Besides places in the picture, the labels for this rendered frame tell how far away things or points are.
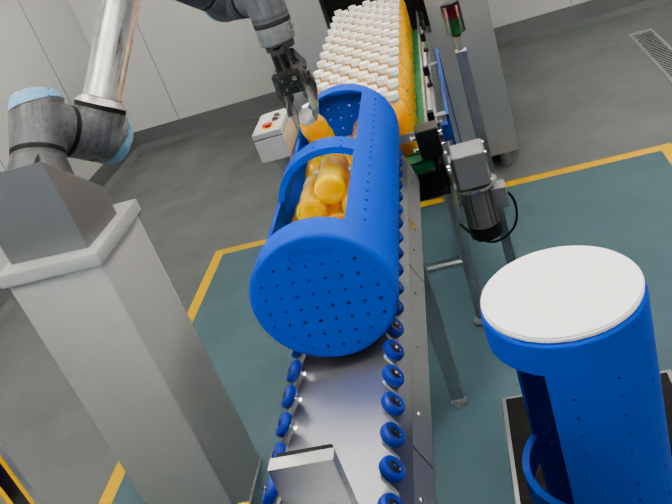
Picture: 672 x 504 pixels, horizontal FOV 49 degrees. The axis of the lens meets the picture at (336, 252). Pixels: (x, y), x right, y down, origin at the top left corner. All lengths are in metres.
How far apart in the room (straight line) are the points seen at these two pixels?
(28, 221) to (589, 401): 1.48
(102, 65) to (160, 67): 4.51
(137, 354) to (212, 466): 0.47
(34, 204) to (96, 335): 0.41
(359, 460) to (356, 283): 0.32
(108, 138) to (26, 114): 0.24
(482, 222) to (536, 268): 1.09
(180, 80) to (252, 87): 0.64
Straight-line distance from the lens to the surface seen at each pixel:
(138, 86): 6.92
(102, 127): 2.27
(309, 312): 1.42
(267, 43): 1.80
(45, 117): 2.20
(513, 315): 1.31
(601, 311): 1.28
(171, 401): 2.30
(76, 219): 2.08
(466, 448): 2.57
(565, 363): 1.27
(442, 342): 2.53
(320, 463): 1.09
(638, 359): 1.33
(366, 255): 1.34
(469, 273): 2.91
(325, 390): 1.46
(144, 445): 2.46
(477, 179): 2.41
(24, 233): 2.16
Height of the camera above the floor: 1.81
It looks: 28 degrees down
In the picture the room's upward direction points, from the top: 20 degrees counter-clockwise
